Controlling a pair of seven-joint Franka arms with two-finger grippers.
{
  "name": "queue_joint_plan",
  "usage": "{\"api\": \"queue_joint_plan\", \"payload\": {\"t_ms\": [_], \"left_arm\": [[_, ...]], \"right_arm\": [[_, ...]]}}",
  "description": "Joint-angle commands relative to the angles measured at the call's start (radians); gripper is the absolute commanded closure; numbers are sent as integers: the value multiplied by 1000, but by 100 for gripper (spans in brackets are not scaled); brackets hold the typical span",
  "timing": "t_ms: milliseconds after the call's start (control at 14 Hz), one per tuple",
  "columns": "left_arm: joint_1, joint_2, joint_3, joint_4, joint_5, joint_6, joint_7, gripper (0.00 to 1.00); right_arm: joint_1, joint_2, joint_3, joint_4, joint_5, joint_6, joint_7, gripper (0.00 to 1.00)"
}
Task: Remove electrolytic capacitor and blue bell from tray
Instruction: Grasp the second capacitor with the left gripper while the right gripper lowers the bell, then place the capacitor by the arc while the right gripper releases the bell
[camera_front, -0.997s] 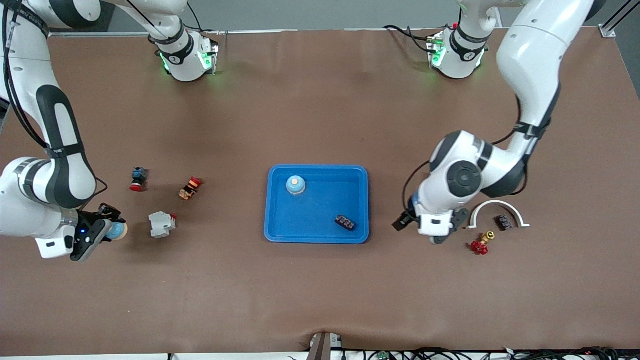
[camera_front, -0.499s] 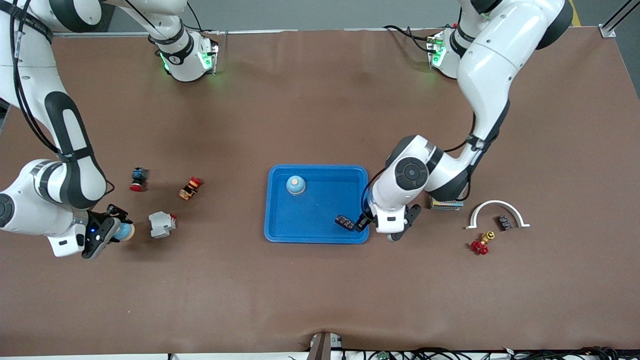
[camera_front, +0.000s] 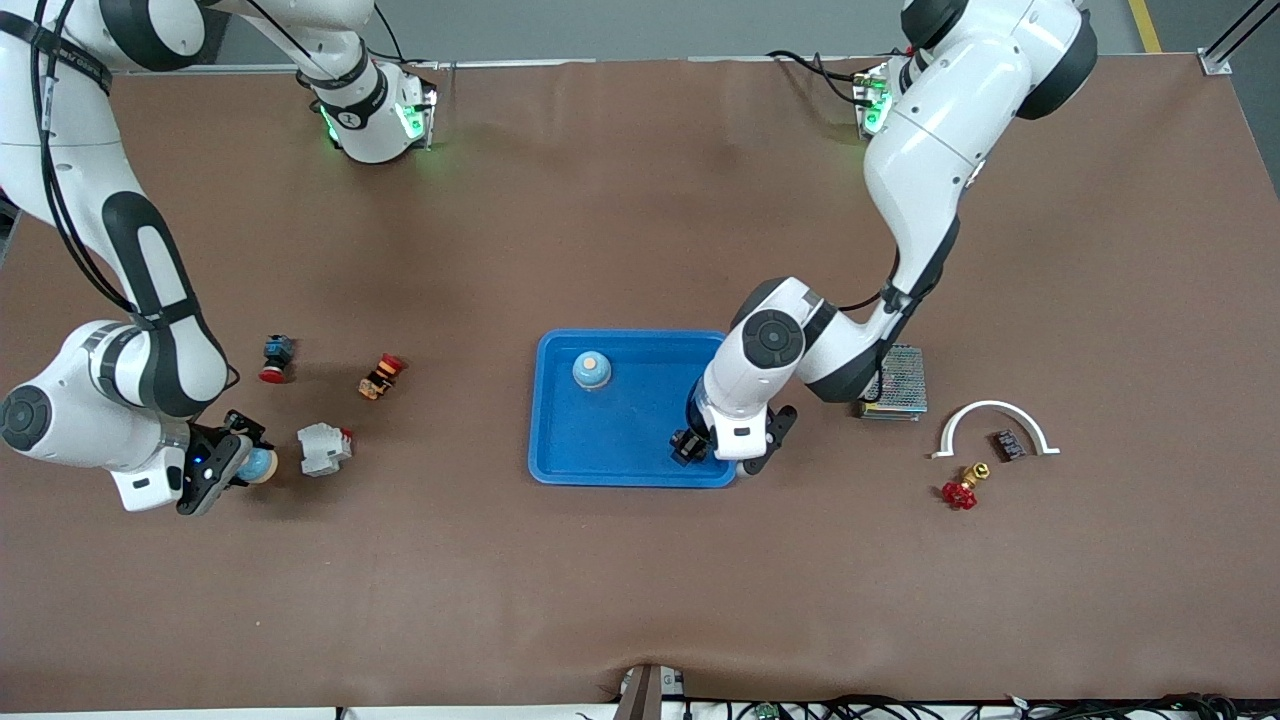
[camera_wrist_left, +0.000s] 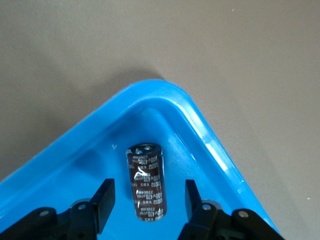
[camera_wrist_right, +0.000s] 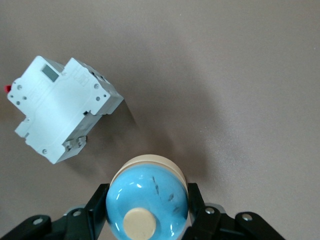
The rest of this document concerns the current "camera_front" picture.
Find blue plastic tray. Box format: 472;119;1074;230
527;329;739;489

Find orange red emergency button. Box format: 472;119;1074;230
358;353;407;401

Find white circuit breaker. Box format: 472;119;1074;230
296;422;355;478

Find brass valve red handle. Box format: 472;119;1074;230
940;462;992;512

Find aluminium frame profile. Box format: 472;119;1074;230
1198;0;1280;77

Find blue red push button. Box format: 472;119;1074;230
259;334;297;385

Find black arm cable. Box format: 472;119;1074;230
835;240;961;313
30;0;141;311

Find brown table mat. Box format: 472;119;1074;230
0;55;1280;713

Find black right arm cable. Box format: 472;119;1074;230
30;0;141;311

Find metal table bracket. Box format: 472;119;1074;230
612;663;691;720

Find metal mesh power supply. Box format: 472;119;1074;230
862;345;928;422

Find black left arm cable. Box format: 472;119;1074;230
835;240;961;313

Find black base cables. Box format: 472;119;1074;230
765;48;881;106

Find white arch bracket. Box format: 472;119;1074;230
930;400;1061;460

